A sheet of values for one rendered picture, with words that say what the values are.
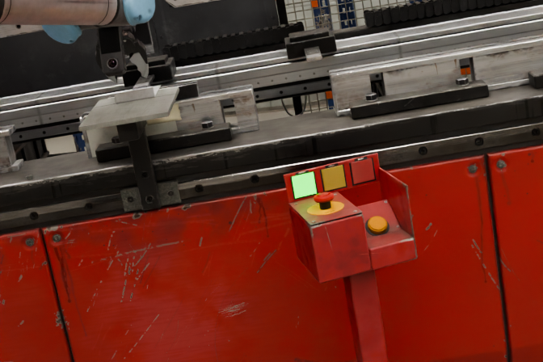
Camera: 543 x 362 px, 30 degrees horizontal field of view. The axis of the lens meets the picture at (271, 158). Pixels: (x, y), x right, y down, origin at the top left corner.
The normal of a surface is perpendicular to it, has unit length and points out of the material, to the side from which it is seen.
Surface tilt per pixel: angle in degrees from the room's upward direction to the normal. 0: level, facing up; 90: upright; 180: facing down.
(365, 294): 90
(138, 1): 90
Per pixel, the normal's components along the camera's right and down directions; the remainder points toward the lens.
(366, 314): 0.24, 0.21
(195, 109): 0.01, 0.25
